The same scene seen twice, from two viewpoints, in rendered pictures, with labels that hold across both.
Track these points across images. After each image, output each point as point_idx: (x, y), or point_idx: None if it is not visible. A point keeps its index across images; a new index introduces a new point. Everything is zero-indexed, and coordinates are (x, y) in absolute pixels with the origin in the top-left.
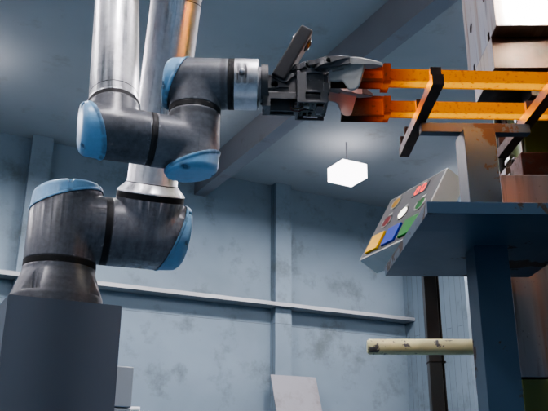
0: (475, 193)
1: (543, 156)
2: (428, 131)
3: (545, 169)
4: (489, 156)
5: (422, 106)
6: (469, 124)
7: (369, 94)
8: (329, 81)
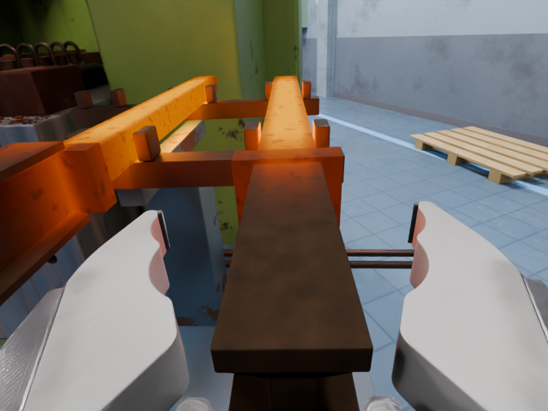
0: (216, 271)
1: (56, 76)
2: (151, 198)
3: (62, 95)
4: (213, 203)
5: (223, 186)
6: (178, 148)
7: (165, 227)
8: (132, 380)
